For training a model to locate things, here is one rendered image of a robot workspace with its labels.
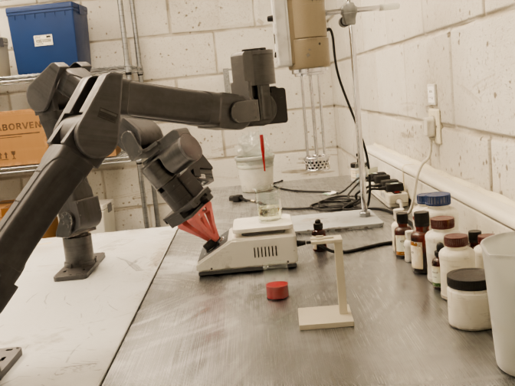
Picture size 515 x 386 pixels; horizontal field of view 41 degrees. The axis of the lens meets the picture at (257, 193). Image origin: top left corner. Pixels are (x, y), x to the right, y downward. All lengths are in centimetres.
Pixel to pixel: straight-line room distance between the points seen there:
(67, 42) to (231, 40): 86
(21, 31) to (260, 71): 251
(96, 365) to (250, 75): 52
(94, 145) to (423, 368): 53
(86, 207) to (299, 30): 65
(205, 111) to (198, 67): 265
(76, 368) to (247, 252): 48
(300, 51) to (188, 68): 211
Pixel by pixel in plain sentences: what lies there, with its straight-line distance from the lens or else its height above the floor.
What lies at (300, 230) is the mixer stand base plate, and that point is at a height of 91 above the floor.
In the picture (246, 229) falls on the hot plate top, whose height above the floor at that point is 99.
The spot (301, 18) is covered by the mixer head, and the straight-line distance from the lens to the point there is 168.
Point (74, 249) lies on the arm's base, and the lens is 153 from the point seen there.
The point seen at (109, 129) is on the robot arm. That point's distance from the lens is 99.
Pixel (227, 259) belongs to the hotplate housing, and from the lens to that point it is 135.
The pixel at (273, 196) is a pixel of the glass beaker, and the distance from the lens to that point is 136.
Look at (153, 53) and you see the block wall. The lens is 377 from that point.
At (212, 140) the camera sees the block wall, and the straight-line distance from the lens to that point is 374.
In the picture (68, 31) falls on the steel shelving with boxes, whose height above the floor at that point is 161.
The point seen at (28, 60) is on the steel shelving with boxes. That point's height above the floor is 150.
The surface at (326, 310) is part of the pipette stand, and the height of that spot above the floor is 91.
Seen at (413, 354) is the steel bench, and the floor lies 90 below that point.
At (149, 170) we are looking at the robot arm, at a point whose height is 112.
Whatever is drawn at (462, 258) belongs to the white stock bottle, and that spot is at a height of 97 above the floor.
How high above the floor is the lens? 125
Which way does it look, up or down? 9 degrees down
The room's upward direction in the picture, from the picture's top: 5 degrees counter-clockwise
